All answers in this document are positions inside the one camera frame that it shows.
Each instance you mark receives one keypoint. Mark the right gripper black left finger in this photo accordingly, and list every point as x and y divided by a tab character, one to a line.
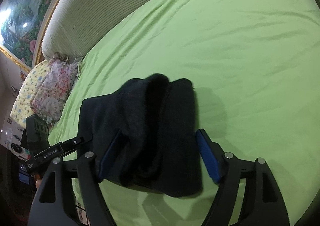
54	202

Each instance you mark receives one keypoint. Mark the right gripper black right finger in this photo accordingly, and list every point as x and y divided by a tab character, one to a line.
252	182

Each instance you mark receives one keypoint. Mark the black pants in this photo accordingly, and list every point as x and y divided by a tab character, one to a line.
143	135

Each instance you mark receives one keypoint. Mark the left hand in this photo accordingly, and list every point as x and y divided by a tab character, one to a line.
38	183

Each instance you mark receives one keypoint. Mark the yellow patterned pillow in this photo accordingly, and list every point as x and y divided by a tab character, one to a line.
21	109

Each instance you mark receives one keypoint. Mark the floral pillow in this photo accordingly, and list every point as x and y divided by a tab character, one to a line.
53	90

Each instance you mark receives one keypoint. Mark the green bed sheet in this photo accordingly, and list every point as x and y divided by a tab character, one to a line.
254	65

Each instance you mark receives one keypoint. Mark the gold framed floral painting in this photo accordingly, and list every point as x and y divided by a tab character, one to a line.
23	24

